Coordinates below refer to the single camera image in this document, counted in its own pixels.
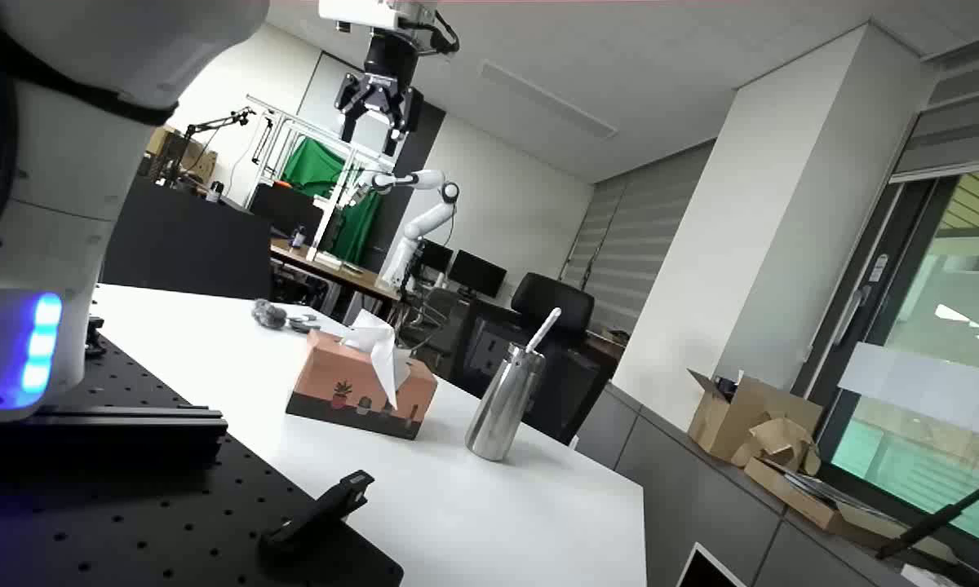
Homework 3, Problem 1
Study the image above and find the wide black computer monitor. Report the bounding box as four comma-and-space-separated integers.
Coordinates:
447, 248, 510, 299

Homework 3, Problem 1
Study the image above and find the grey roller blind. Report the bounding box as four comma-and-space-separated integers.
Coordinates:
559, 142, 718, 339

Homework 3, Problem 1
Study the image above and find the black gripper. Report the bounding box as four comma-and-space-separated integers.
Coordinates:
335, 25, 425, 164

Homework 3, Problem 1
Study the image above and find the white framed board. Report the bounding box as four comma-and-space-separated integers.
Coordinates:
673, 541, 749, 587

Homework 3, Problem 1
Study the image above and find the wooden desk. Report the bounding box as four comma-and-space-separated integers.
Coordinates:
267, 238, 408, 310

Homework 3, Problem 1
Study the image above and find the orange tissue box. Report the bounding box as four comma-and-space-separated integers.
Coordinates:
284, 329, 440, 443

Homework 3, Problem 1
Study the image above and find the black partition panel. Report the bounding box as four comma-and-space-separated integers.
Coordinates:
97, 174, 277, 303

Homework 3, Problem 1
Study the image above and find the white straw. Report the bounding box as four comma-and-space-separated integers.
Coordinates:
523, 303, 569, 360

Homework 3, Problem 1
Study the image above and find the white metal rack frame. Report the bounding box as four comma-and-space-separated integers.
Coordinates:
226, 93, 401, 266

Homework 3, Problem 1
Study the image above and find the grey cabinet counter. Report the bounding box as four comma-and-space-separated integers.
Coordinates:
570, 381, 921, 587

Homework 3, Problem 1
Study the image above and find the flat cardboard piece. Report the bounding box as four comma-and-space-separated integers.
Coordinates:
741, 453, 897, 548

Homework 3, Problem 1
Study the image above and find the brown boxes stack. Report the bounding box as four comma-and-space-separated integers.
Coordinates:
142, 125, 221, 191

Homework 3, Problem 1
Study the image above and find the green cloth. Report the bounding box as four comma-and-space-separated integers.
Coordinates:
281, 134, 390, 266

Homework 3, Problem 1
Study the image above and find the black office chair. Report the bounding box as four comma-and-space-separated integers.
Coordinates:
504, 270, 597, 344

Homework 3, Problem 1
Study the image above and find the small black computer monitor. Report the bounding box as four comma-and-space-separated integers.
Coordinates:
416, 238, 458, 278

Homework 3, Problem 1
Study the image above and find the white tissue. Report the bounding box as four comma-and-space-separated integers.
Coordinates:
338, 307, 416, 414

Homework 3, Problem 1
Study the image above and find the black tripod leg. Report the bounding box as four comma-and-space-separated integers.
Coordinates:
874, 453, 979, 566

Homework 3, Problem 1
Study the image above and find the black perforated breadboard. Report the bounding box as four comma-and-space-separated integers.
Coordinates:
0, 329, 408, 587

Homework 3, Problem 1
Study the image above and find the steel tumbler cup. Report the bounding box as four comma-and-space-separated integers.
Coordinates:
463, 344, 549, 467

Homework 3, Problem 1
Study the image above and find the grey object on table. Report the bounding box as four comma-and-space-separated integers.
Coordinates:
251, 296, 327, 336

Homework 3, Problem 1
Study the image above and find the open cardboard box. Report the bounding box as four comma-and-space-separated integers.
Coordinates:
686, 370, 828, 475

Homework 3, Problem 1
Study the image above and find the large black monitor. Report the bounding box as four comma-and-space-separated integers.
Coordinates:
248, 180, 327, 248

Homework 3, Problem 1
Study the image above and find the black mounting rail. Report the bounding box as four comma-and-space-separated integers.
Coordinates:
0, 400, 233, 475

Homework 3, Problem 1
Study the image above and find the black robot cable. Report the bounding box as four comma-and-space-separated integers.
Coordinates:
0, 0, 178, 269

